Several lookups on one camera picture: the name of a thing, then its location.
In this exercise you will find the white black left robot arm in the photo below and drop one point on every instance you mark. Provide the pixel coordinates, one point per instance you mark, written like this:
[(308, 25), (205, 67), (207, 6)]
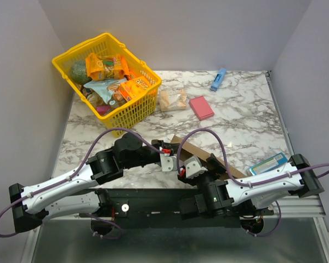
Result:
[(30, 203)]

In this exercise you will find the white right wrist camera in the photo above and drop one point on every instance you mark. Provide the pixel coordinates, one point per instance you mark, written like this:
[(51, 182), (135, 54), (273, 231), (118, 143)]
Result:
[(193, 167)]

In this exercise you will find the pink small box in basket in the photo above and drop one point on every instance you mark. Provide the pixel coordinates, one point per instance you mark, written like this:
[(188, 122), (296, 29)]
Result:
[(103, 110)]

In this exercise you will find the yellow plastic shopping basket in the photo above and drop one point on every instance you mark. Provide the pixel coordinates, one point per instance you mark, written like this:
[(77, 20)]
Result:
[(132, 112)]

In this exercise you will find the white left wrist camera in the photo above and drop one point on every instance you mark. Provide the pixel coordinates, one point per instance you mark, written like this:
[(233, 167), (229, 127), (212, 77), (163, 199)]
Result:
[(168, 160)]

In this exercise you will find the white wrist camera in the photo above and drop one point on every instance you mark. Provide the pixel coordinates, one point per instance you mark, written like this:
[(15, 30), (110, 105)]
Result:
[(168, 160), (193, 167)]

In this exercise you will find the orange snack bag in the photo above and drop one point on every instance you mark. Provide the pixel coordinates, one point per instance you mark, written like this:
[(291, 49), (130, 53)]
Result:
[(100, 67)]

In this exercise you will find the green round vegetable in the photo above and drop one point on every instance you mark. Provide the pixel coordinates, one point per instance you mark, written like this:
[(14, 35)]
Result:
[(78, 72)]

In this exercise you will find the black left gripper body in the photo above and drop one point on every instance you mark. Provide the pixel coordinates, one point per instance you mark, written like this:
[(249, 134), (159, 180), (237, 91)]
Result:
[(157, 144)]

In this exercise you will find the blue narrow box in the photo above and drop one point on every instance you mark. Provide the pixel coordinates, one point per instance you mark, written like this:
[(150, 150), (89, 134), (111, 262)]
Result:
[(218, 79)]

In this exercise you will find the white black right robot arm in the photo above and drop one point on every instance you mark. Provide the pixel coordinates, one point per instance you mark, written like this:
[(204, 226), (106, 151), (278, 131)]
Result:
[(244, 196)]

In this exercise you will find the blue white toothpaste box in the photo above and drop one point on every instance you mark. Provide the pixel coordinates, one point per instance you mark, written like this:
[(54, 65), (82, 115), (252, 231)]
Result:
[(267, 165)]

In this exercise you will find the orange cracker box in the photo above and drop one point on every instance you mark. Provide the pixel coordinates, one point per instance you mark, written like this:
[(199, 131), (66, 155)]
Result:
[(134, 88)]

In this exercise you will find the light blue bread bag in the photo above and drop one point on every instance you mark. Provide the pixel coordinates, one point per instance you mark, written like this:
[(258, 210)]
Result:
[(108, 90)]

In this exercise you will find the pink flat box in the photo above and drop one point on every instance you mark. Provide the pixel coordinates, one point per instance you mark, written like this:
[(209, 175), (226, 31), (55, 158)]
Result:
[(201, 108)]

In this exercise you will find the beige tissue pack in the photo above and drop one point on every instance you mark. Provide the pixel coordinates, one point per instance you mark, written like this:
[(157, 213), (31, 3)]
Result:
[(171, 100)]

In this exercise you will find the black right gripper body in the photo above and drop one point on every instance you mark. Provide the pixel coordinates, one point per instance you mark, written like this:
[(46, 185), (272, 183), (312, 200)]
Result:
[(213, 161)]

